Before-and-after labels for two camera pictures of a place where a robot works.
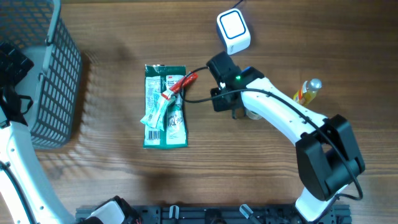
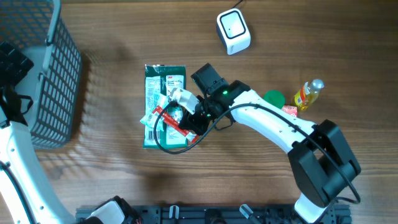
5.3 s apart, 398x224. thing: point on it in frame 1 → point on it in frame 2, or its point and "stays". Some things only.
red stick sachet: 186,79 → 173,122
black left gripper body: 10,71 stays
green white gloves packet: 158,78 stays
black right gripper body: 221,102 → 203,115
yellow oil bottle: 305,95 stays
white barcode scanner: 233,30 stays
